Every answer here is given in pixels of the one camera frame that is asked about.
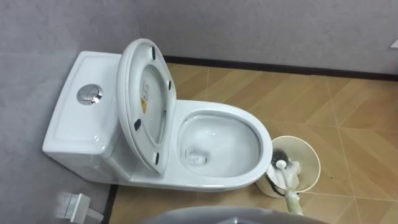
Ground cream round waste bin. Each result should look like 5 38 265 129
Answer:
255 135 322 198

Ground white wall fixture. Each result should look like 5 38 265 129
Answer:
55 192 104 224

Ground white ceramic toilet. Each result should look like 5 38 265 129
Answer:
42 50 274 192

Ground white toilet seat and lid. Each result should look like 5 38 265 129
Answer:
116 38 177 177

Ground white toilet brush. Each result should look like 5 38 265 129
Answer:
266 148 304 216

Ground robot body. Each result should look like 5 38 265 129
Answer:
136 205 330 224

